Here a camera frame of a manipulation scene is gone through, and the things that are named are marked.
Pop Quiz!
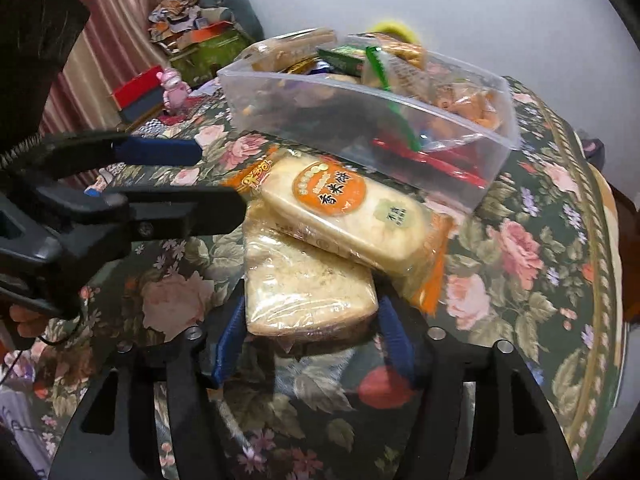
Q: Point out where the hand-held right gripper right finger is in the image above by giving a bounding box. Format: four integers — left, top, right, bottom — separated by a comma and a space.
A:
376, 296, 581, 480

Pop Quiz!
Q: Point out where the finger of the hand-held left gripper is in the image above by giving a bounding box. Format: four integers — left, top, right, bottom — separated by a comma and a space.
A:
35, 185, 250, 262
20, 129, 204, 182

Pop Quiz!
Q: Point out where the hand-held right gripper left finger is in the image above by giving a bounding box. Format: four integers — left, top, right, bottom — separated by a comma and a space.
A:
47, 294, 247, 480

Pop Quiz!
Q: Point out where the pale cake packet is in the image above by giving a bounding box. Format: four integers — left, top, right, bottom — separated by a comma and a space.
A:
243, 220, 379, 341

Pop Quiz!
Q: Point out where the rice cracker packet orange label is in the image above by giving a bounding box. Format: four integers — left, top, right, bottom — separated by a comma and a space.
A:
225, 152, 453, 311

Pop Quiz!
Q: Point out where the brown bread packet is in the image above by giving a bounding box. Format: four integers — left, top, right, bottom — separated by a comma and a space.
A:
250, 27, 337, 72

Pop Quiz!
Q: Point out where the red snack packet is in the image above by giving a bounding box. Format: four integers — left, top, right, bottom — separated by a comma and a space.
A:
371, 136, 488, 188

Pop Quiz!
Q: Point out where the clear plastic storage box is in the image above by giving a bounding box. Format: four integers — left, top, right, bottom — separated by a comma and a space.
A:
216, 30, 521, 216

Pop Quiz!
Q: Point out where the orange fried snack packet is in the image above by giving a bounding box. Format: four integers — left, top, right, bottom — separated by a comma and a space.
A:
430, 82, 503, 128

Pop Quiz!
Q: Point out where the cookie bag with green seal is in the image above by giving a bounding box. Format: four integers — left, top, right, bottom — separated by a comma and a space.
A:
350, 32, 428, 153

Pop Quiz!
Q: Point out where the person's left hand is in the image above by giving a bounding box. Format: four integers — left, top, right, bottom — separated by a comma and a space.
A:
7, 305, 51, 341

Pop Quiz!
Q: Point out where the checkered patchwork blanket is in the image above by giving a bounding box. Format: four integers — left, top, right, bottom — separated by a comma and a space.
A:
127, 87, 226, 136

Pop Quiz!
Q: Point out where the pink plush toy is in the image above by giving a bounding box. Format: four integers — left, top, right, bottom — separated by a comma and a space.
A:
156, 66, 192, 113

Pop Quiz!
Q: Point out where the red box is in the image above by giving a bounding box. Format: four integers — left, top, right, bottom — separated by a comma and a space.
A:
111, 66, 168, 111

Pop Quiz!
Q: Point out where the green storage box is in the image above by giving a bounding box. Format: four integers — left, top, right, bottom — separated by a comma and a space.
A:
170, 32, 251, 88

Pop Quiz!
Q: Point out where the striped curtain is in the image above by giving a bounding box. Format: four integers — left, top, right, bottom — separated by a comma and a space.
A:
42, 0, 173, 136

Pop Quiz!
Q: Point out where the orange cardboard box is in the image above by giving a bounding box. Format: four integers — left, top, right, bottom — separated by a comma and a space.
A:
177, 21, 235, 46

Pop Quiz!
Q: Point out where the grey-green cushion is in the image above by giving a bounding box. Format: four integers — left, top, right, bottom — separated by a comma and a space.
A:
200, 0, 265, 41

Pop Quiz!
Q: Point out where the yellow foam tube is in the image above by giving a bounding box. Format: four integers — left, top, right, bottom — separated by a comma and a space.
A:
364, 20, 422, 45

